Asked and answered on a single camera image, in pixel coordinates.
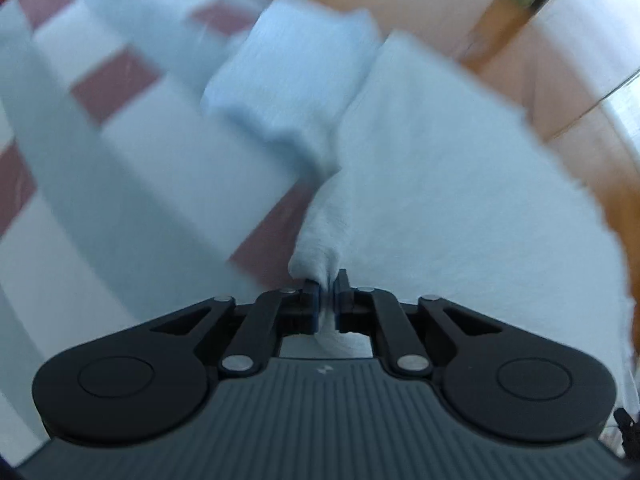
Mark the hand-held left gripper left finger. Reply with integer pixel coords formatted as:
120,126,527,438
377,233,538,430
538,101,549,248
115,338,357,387
150,280,321,378

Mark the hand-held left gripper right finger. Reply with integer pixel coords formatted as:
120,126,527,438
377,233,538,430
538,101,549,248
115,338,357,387
334,269,503,378

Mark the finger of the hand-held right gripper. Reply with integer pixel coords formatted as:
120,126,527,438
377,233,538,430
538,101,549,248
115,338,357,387
614,407,640,461

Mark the checkered red grey tablecloth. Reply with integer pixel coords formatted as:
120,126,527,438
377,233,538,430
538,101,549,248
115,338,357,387
0,0,381,461

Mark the wooden door frame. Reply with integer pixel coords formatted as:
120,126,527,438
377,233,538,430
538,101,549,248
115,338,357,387
462,0,586,73

